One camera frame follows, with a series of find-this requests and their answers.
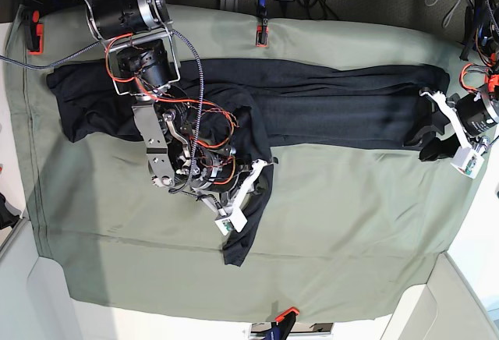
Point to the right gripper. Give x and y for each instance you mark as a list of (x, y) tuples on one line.
[(230, 198)]

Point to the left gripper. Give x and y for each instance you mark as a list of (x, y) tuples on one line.
[(476, 112)]

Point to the black long-sleeve T-shirt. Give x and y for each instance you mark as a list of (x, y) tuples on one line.
[(276, 102)]

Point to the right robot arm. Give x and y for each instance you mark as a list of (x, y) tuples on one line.
[(139, 53)]

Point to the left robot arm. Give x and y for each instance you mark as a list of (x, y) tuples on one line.
[(459, 124)]

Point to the green table cloth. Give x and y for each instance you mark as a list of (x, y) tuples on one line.
[(345, 233)]

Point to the orange black bottom clamp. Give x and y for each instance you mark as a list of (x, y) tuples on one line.
[(282, 325)]

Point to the orange black clamp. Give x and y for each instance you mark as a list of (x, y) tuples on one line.
[(282, 325), (33, 31)]

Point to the orange black left clamp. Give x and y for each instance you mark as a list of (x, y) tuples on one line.
[(33, 31)]

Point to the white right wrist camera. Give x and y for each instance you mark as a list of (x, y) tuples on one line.
[(235, 221)]

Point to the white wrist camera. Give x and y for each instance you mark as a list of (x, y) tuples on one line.
[(235, 221), (468, 162)]

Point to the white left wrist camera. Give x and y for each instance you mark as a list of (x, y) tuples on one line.
[(468, 162)]

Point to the blue handled top clamp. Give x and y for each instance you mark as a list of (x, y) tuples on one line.
[(262, 28)]

